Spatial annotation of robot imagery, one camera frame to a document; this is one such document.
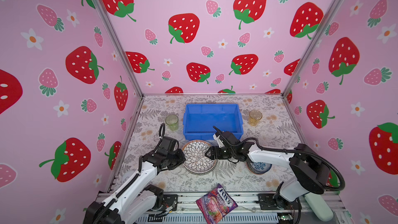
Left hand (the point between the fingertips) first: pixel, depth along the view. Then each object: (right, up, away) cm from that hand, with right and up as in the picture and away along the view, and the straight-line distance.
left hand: (187, 157), depth 81 cm
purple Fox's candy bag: (+14, -19, -10) cm, 26 cm away
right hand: (+11, +1, +1) cm, 11 cm away
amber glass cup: (+44, +20, +24) cm, 54 cm away
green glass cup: (-13, +18, +23) cm, 31 cm away
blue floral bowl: (+37, -4, -3) cm, 37 cm away
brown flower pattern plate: (+5, -3, +2) cm, 6 cm away
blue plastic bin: (+5, +18, +26) cm, 32 cm away
